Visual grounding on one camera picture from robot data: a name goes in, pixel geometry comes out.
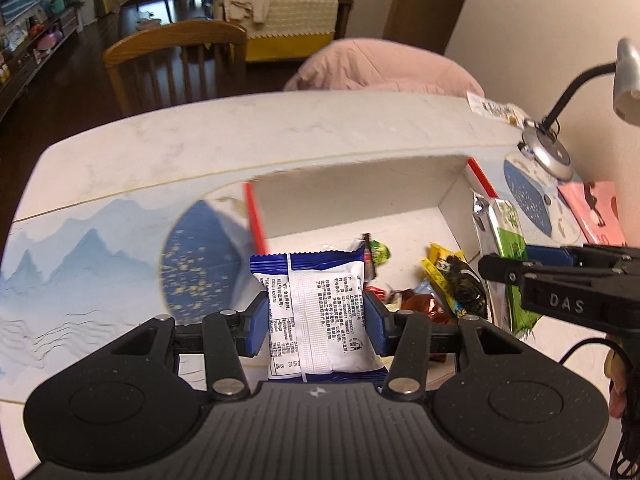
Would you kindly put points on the black snack packet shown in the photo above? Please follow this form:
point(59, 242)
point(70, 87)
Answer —
point(467, 290)

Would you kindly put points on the white printed packet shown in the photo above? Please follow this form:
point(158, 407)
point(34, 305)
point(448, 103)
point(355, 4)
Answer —
point(490, 107)

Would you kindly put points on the pink kettle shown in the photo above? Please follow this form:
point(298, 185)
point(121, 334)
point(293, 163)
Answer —
point(49, 40)

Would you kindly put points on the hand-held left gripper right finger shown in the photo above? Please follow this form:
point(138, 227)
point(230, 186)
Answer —
point(377, 325)

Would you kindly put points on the red cardboard box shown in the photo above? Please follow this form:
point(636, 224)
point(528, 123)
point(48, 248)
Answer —
point(350, 210)

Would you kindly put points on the green and white candy packet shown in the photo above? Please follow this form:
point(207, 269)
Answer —
point(380, 254)

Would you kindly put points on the teal vase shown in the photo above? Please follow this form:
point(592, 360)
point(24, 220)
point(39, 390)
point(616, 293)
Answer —
point(58, 4)

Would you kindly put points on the person's right hand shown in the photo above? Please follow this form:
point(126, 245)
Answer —
point(615, 390)

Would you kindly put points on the green foil snack packet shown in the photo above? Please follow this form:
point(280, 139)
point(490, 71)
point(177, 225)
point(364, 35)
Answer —
point(510, 232)

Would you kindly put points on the silver desk lamp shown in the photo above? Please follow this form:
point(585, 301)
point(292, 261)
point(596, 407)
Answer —
point(550, 152)

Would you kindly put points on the wooden chair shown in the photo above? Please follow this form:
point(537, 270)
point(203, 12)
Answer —
point(170, 37)

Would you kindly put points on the pink cloth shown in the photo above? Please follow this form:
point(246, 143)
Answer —
point(380, 65)

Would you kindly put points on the blue printed table mat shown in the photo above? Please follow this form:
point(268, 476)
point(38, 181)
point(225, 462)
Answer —
point(100, 270)

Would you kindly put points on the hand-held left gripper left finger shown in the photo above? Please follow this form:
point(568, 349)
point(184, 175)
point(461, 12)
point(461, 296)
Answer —
point(257, 325)

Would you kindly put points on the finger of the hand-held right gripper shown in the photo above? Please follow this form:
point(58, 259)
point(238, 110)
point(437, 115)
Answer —
point(550, 255)
point(505, 269)

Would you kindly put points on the white crochet blanket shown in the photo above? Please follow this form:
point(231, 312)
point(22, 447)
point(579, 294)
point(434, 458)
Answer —
point(300, 15)

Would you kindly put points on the pink notebook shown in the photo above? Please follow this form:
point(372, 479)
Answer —
point(590, 210)

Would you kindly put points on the sofa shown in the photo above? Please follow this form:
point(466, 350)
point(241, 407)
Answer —
point(290, 50)

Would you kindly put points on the wooden television cabinet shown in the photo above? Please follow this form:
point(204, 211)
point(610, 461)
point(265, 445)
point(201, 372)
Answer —
point(30, 67)

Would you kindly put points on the wooden door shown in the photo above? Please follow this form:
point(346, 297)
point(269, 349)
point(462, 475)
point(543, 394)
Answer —
point(425, 0)

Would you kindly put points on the white and blue snack packet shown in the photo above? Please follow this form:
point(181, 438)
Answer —
point(320, 310)

